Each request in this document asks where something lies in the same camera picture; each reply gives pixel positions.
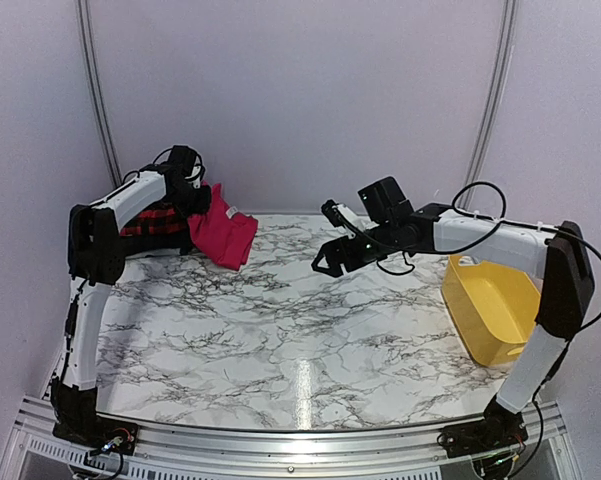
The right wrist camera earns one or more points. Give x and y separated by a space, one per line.
342 217

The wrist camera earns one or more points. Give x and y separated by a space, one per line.
196 177
342 217

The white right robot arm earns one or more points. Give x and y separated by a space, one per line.
557 255

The right corner wall post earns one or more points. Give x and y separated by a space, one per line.
497 85

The aluminium front rail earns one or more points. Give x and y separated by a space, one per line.
170 451

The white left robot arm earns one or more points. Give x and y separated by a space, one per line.
96 260

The pink garment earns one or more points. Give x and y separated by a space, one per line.
224 234

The dark green plaid garment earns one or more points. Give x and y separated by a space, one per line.
179 243

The corner wall post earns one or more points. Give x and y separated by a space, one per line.
87 40
497 85

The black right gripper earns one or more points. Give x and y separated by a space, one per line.
336 256

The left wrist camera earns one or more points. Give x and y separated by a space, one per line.
196 177

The yellow laundry basket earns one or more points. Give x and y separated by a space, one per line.
493 308

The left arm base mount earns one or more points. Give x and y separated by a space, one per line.
105 435

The red black plaid shirt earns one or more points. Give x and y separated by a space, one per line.
159 218

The left corner wall post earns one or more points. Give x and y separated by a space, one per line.
87 40

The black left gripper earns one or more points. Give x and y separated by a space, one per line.
201 206

